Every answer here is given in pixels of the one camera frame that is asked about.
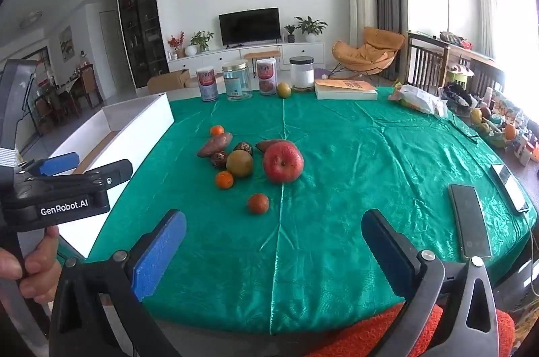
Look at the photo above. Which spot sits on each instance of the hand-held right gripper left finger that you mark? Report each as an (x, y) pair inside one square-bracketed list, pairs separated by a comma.
[(160, 251)]

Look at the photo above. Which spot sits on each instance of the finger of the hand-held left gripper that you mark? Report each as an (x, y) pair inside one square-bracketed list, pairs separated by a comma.
[(59, 163), (105, 176)]

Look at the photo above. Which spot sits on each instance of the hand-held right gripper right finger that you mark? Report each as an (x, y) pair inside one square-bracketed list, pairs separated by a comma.
[(387, 256)]

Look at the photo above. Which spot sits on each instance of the white-walled cardboard box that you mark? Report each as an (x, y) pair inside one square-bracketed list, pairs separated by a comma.
[(139, 117)]

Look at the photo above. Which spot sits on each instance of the orange tangerine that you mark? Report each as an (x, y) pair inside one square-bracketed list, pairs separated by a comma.
[(224, 180), (217, 130)]

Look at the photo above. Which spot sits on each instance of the dark reddish tangerine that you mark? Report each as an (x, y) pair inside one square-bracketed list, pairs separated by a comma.
[(258, 204)]

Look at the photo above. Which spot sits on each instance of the brown pear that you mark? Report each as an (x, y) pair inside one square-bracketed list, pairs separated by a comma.
[(239, 164)]

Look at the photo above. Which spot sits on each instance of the red apple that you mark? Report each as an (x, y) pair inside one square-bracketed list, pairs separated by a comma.
[(283, 163)]

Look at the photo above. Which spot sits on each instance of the yellow citrus fruit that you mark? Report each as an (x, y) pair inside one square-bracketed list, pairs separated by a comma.
[(284, 90)]

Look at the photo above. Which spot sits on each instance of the person's left hand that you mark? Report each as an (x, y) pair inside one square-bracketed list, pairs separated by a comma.
[(40, 262)]

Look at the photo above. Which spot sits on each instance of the person's orange fuzzy clothing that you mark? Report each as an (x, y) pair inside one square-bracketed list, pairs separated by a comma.
[(362, 336)]

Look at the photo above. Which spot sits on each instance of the wooden dining table set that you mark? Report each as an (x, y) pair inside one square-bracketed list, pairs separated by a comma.
[(84, 83)]

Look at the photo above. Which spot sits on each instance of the dark smartphone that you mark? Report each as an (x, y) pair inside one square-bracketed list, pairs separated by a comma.
[(469, 222)]

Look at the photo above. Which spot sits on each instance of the green tablecloth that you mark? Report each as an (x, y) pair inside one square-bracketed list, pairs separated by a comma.
[(337, 171)]

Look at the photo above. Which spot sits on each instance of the brown cardboard box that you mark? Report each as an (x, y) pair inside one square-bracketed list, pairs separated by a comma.
[(168, 81)]

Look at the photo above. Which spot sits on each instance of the red label tin can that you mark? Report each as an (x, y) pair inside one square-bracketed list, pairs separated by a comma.
[(266, 78), (207, 85)]

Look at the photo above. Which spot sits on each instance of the white-edged smartphone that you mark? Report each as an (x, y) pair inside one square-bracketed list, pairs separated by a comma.
[(510, 188)]

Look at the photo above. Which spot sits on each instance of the round ceiling lamp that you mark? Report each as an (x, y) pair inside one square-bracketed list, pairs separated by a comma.
[(31, 20)]

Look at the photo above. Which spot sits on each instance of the black eyeglasses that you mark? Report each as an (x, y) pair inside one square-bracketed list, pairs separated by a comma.
[(467, 133)]

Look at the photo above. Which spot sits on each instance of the red flower arrangement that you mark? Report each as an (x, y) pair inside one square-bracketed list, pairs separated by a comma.
[(177, 44)]

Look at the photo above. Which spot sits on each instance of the round white vase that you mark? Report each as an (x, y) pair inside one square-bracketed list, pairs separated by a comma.
[(191, 50)]

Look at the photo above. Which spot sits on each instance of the dark glass display cabinet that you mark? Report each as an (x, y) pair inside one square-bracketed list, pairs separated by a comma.
[(141, 24)]

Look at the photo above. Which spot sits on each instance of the white snack bag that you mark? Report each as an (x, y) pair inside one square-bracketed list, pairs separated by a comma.
[(417, 100)]

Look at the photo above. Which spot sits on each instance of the clear jar with gold lid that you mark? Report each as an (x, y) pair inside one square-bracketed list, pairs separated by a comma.
[(236, 81)]

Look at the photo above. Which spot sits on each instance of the fruit basket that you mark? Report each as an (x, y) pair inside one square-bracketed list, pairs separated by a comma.
[(492, 129)]

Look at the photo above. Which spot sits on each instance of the white television cabinet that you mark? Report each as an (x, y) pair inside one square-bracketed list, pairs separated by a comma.
[(219, 55)]

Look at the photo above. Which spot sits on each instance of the bushy green potted plant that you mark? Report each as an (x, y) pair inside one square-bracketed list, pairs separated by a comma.
[(202, 41)]

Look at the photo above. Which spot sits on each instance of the thick orange cover book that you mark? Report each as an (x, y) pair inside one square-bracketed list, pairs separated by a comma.
[(345, 89)]

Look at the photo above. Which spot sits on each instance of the purple mat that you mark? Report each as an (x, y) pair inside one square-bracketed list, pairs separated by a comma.
[(323, 73)]

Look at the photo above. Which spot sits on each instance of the wooden stool with metal legs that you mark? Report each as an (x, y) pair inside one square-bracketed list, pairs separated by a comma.
[(261, 54)]

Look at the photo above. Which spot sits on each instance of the clear jar with black lid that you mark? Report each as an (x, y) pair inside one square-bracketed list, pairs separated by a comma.
[(302, 74)]

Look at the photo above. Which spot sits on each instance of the orange lounge chair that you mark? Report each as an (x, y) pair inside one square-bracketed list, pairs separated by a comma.
[(366, 53)]

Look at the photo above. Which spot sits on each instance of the flat screen television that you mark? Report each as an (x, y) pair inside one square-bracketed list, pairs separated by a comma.
[(249, 26)]

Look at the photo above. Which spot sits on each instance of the small green potted plant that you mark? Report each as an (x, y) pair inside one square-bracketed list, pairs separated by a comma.
[(290, 33)]

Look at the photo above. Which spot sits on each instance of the large green potted plant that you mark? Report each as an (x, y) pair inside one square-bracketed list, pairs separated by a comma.
[(310, 27)]

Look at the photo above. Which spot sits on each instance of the white curtain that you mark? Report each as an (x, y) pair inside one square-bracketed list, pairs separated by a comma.
[(488, 3)]

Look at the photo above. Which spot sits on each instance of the framed wall painting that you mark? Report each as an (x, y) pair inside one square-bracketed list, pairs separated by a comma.
[(66, 44)]

